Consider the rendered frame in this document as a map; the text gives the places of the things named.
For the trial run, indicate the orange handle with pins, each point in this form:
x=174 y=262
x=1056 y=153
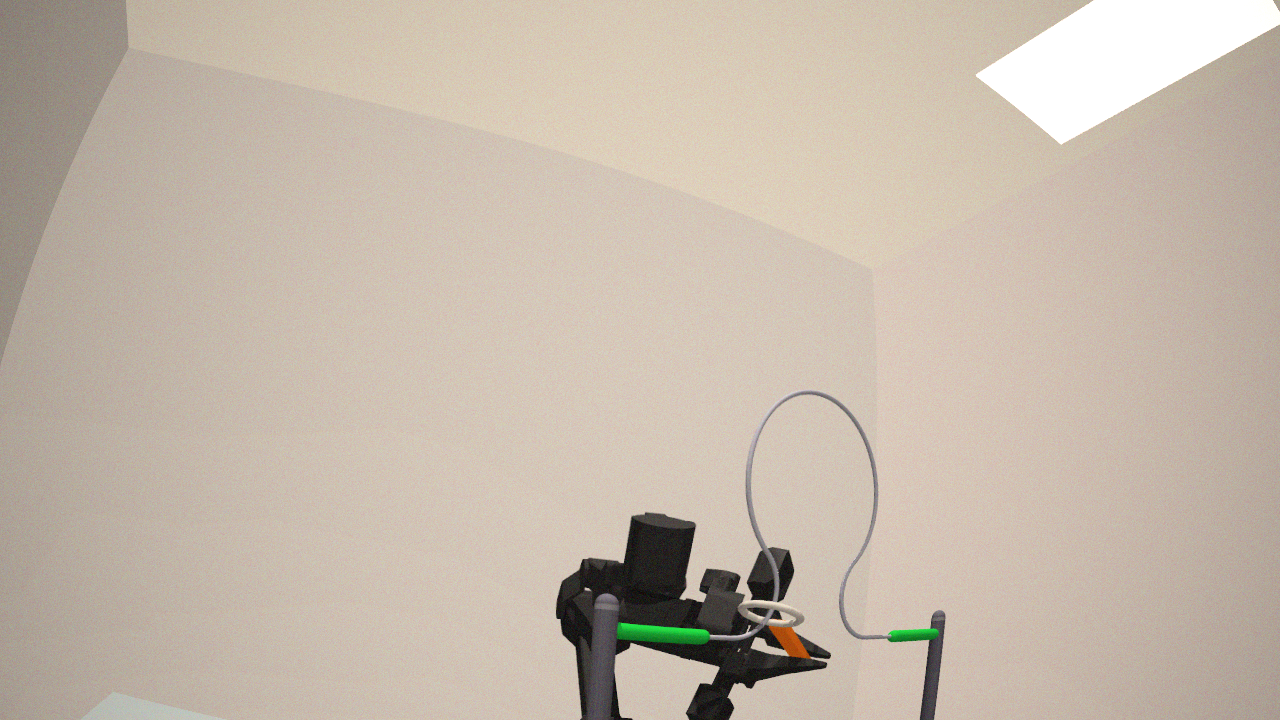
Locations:
x=780 y=628

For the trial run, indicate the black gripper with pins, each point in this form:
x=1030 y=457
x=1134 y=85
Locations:
x=747 y=666

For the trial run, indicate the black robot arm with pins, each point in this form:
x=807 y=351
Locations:
x=647 y=585

